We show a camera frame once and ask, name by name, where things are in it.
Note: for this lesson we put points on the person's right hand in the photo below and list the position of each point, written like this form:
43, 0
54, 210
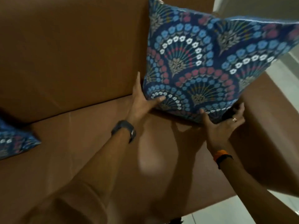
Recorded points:
219, 132

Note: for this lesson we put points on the person's left hand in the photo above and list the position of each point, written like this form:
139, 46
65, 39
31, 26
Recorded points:
139, 107

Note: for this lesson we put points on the person's right thumb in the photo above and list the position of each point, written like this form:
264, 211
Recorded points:
205, 117

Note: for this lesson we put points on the person's left thumb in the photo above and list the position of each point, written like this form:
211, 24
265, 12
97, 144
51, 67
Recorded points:
157, 100

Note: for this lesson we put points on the blue floral patterned cushion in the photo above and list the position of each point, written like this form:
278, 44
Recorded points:
208, 62
14, 142

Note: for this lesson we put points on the person's right forearm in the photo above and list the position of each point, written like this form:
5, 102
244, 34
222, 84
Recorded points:
257, 191

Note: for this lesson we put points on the person's left forearm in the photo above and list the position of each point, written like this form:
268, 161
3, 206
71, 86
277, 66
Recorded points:
77, 179

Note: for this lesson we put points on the orange and black wristband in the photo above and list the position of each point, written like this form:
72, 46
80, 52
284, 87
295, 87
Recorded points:
222, 156

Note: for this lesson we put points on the black wristwatch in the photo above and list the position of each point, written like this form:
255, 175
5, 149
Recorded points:
125, 129

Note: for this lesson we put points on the brown leather sofa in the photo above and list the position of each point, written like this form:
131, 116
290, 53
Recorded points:
70, 90

